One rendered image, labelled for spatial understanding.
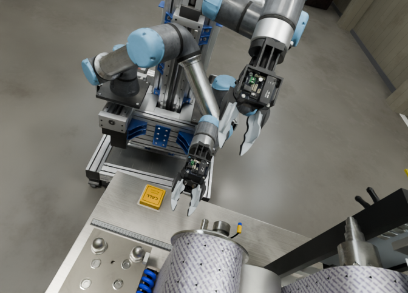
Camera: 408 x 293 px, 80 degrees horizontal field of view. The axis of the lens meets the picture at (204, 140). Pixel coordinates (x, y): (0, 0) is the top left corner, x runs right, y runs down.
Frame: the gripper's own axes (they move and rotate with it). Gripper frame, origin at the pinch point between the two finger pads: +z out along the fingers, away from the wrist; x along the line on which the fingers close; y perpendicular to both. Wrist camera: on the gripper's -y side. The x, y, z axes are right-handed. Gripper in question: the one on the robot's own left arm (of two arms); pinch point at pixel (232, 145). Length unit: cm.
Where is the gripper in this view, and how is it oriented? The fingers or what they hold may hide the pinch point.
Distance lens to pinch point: 49.7
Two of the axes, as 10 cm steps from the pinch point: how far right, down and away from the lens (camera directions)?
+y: 0.6, -0.4, -10.0
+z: -3.4, 9.4, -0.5
